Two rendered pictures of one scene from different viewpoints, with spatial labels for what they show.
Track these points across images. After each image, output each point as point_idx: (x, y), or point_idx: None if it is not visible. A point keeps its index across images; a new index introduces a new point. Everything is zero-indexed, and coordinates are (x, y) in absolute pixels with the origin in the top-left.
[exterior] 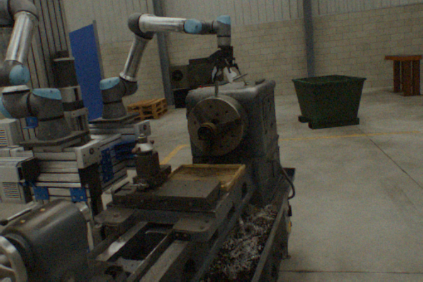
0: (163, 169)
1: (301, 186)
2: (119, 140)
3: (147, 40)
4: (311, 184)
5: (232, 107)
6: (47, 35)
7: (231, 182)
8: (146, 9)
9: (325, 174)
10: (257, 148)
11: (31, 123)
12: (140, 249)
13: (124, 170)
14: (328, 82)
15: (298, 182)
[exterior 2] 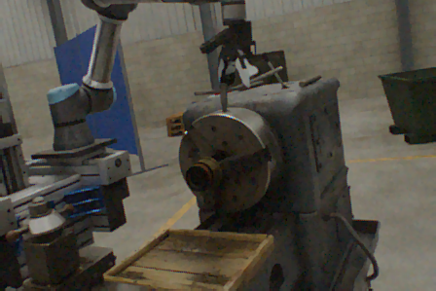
0: (91, 263)
1: (395, 236)
2: (77, 185)
3: (118, 21)
4: (411, 234)
5: (249, 130)
6: None
7: (235, 282)
8: None
9: (432, 216)
10: (302, 200)
11: None
12: None
13: (87, 234)
14: (433, 76)
15: (388, 229)
